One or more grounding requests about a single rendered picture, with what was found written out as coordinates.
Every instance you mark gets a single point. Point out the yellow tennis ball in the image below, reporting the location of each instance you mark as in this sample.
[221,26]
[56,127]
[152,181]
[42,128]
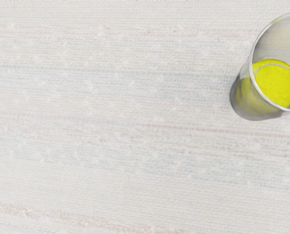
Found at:
[274,84]

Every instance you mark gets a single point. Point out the clear glass cup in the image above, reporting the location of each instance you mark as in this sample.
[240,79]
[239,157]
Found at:
[269,44]

